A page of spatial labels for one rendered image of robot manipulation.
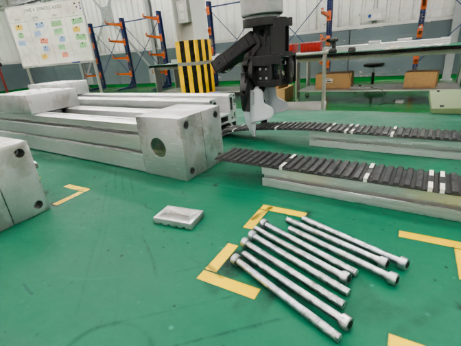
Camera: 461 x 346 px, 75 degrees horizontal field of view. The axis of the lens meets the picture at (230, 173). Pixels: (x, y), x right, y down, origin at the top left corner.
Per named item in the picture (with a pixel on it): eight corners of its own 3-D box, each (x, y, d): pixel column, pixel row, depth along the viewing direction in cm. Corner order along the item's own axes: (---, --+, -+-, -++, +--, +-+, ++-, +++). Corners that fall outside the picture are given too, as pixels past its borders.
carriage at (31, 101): (83, 116, 72) (75, 87, 70) (36, 127, 64) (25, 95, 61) (49, 113, 81) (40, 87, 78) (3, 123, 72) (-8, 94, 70)
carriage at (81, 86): (92, 100, 100) (86, 79, 97) (60, 107, 92) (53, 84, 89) (65, 99, 108) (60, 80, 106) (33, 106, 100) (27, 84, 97)
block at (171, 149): (232, 155, 54) (227, 102, 51) (187, 181, 45) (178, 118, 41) (193, 150, 59) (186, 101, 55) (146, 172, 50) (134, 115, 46)
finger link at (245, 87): (245, 111, 56) (247, 62, 54) (238, 111, 57) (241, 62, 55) (257, 112, 60) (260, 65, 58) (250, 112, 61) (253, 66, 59)
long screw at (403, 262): (409, 267, 25) (411, 257, 24) (404, 272, 24) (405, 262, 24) (306, 220, 33) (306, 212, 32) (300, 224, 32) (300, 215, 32)
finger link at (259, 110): (268, 139, 56) (272, 87, 54) (241, 136, 59) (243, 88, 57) (275, 138, 58) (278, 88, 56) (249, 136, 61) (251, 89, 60)
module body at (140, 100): (237, 129, 72) (234, 93, 68) (213, 141, 64) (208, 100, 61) (58, 115, 114) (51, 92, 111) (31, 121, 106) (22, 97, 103)
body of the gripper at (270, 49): (280, 90, 53) (279, 14, 48) (239, 90, 58) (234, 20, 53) (296, 84, 59) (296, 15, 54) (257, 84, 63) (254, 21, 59)
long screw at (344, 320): (354, 326, 20) (355, 315, 20) (346, 335, 19) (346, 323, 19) (248, 255, 28) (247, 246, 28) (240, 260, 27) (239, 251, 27)
